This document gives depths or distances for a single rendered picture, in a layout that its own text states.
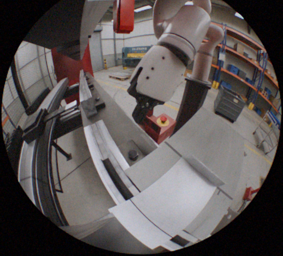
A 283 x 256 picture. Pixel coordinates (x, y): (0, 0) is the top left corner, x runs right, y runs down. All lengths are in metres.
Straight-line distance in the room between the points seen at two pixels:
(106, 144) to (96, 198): 1.10
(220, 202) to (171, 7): 0.43
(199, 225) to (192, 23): 0.32
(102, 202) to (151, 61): 1.26
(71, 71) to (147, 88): 2.02
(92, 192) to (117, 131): 1.06
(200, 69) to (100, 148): 0.61
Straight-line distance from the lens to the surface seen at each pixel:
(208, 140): 0.19
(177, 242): 0.17
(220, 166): 0.19
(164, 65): 0.16
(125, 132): 0.32
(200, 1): 0.58
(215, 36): 0.63
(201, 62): 0.60
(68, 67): 2.12
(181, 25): 0.20
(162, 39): 0.18
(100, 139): 0.21
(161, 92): 0.18
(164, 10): 0.31
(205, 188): 0.15
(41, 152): 0.37
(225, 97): 2.51
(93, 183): 1.27
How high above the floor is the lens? 1.12
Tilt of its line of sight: 40 degrees down
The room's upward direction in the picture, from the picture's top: straight up
